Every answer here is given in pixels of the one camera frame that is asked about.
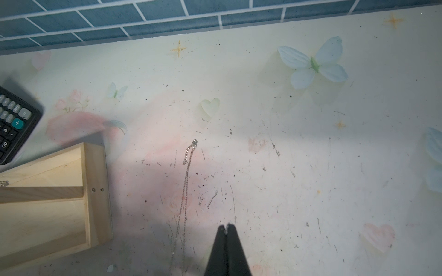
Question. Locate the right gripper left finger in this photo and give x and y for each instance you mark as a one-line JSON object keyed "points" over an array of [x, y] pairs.
{"points": [[218, 264]]}

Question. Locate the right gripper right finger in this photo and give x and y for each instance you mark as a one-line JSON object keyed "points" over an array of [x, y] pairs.
{"points": [[237, 264]]}

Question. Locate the wooden jewelry display stand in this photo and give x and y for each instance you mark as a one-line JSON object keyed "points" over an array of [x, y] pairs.
{"points": [[55, 206]]}

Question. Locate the black calculator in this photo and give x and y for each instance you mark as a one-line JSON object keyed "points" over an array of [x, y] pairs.
{"points": [[18, 120]]}

